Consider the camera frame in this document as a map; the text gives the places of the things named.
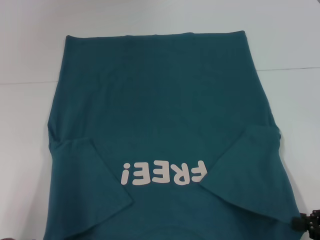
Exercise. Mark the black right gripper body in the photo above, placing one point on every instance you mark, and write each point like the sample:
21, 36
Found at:
313, 225

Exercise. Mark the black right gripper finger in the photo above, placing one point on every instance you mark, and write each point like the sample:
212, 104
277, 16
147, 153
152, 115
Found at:
300, 223

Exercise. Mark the teal t-shirt with FREE print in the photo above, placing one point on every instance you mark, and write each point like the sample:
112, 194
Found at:
162, 100

